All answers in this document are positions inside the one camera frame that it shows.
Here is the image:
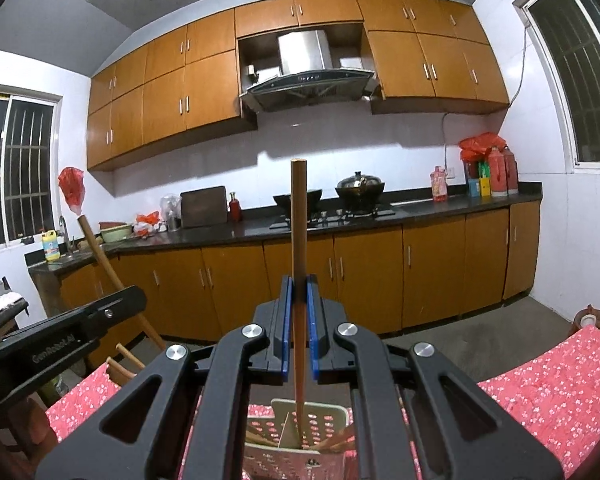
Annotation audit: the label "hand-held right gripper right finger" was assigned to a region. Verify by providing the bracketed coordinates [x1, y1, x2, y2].
[306, 274, 566, 480]

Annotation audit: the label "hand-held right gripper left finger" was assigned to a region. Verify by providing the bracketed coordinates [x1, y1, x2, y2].
[35, 275, 295, 480]

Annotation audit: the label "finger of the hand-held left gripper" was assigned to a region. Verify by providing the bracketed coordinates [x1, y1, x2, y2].
[77, 285, 147, 333]

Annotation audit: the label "beige perforated utensil holder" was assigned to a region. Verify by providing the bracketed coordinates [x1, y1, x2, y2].
[240, 398, 358, 480]

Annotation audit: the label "dark stool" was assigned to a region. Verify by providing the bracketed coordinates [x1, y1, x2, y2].
[0, 277, 31, 338]

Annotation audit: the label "green basin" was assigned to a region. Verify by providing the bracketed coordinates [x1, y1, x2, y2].
[100, 222, 133, 243]

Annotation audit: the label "wooden lower kitchen cabinets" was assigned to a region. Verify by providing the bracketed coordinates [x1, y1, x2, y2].
[30, 200, 541, 356]

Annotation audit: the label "wooden kitchen cabinets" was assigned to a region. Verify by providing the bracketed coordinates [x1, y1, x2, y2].
[86, 0, 511, 172]
[30, 200, 541, 356]

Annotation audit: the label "small orange plastic bag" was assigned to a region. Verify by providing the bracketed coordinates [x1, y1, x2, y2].
[134, 211, 161, 236]

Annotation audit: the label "gas stove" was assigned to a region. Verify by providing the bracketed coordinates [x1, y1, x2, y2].
[270, 205, 396, 231]

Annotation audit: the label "clear plastic bag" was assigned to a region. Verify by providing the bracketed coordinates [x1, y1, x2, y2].
[160, 194, 182, 231]

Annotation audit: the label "black kitchen countertop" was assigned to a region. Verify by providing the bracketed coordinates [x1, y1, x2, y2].
[25, 182, 543, 273]

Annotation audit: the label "hanging red plastic bag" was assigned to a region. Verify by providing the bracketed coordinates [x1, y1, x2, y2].
[58, 166, 87, 215]

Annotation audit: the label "dark cutting board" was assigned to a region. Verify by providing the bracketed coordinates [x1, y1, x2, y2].
[180, 186, 229, 228]

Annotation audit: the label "black wok with lid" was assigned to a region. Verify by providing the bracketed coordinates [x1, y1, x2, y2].
[335, 171, 386, 211]

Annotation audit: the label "barred window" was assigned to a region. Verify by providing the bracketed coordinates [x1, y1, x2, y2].
[0, 91, 63, 248]

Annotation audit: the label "pink bottle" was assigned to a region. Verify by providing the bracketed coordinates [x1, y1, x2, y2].
[430, 165, 448, 203]

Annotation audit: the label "wooden upper kitchen cabinets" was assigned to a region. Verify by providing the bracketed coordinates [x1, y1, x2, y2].
[86, 0, 511, 172]

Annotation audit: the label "red thermos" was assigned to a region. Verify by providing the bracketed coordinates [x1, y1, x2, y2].
[502, 146, 520, 196]
[489, 146, 508, 197]

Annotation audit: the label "red floral tablecloth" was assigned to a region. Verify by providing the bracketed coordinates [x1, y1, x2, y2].
[45, 325, 600, 480]

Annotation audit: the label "large red plastic bag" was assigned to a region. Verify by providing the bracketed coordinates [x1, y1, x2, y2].
[459, 132, 507, 163]

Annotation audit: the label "steel range hood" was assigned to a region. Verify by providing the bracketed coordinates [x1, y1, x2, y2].
[237, 29, 381, 113]

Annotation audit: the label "brown jar white lid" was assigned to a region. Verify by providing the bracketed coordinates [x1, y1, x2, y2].
[572, 304, 600, 336]

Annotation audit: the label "white framed window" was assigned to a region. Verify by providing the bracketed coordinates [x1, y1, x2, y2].
[512, 0, 600, 176]

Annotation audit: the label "grey wall cable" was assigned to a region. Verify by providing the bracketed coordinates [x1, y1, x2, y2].
[442, 20, 528, 181]

